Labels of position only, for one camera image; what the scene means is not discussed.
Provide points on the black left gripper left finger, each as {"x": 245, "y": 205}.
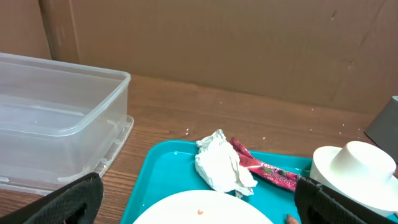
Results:
{"x": 75, "y": 203}

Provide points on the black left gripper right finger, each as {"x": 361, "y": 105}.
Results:
{"x": 319, "y": 204}

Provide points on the red snack wrapper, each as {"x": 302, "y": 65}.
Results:
{"x": 277, "y": 176}

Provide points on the white tissue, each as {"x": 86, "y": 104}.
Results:
{"x": 217, "y": 163}

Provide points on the large white plate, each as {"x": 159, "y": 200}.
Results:
{"x": 202, "y": 207}

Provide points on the white upturned bowl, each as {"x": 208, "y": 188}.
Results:
{"x": 360, "y": 171}

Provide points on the clear plastic bin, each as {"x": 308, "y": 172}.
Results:
{"x": 59, "y": 122}

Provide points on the teal plastic tray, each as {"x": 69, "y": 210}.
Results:
{"x": 169, "y": 169}

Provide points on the grey dish rack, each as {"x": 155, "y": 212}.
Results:
{"x": 383, "y": 130}

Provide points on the cardboard backdrop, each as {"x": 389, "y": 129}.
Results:
{"x": 339, "y": 54}

